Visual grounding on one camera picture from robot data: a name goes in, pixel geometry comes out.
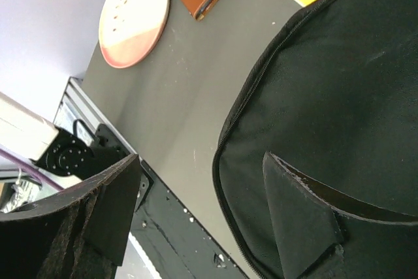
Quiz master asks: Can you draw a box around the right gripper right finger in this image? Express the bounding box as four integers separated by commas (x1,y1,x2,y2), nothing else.
263,152,417,278

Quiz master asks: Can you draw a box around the black student backpack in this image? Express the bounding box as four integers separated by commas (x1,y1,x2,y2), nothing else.
212,0,417,278

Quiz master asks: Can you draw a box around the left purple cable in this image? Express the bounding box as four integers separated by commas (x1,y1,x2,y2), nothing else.
0,148,63,191

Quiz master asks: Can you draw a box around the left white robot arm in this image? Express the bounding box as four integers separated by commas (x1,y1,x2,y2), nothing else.
1,93,128,180

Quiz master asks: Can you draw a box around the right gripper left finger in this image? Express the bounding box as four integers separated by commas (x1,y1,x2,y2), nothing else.
1,154,142,278

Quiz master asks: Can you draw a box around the cream floral plate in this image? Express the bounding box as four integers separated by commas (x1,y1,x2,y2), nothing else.
99,0,170,69

